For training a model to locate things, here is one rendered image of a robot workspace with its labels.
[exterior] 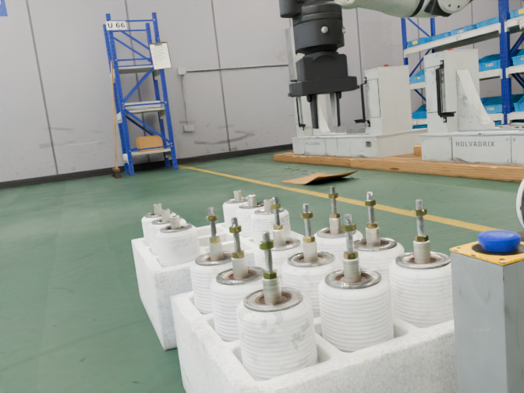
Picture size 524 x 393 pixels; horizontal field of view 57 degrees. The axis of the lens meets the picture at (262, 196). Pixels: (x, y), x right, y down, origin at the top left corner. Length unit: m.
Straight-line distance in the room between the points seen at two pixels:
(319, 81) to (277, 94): 6.65
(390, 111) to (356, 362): 3.54
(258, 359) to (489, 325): 0.26
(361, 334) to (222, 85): 6.69
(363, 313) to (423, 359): 0.10
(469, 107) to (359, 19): 5.14
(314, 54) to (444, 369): 0.53
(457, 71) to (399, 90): 0.73
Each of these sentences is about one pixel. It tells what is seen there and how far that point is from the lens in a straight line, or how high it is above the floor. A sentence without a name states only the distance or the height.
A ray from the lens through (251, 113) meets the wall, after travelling 7.33.
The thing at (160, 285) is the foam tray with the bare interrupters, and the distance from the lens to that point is 1.07.
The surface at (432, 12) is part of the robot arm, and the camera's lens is 0.99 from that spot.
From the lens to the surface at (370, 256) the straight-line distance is 0.78.
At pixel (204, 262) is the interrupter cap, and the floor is 0.25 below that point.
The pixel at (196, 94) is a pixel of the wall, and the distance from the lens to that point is 7.10.
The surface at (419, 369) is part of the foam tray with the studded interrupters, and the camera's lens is 0.67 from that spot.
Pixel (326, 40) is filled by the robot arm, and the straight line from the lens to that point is 0.86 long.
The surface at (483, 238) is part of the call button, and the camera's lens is 0.55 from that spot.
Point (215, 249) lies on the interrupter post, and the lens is 0.81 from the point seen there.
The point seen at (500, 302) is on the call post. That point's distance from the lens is 0.54.
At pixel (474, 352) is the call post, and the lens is 0.59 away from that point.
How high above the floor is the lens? 0.47
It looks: 9 degrees down
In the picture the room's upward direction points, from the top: 6 degrees counter-clockwise
